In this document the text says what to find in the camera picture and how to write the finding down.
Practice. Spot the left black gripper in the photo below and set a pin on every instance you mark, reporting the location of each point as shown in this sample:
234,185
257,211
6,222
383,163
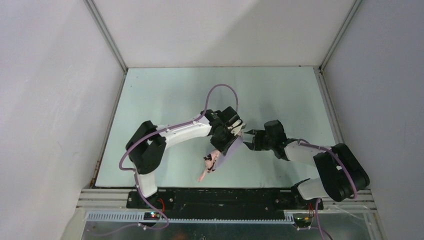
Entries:
222,141

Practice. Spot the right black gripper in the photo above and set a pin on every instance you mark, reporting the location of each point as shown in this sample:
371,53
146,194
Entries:
257,139

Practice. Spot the grey umbrella case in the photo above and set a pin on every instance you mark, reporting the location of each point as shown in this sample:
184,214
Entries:
233,147

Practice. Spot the pink black folding umbrella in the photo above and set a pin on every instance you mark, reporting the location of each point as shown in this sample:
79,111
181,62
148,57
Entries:
212,161

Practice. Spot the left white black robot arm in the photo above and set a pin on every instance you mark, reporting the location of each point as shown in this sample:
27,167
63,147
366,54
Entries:
146,147

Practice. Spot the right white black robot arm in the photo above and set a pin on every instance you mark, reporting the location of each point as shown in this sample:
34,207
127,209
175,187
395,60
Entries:
341,176

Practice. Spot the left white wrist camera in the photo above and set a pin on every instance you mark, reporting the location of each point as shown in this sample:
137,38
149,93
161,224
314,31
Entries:
237,127

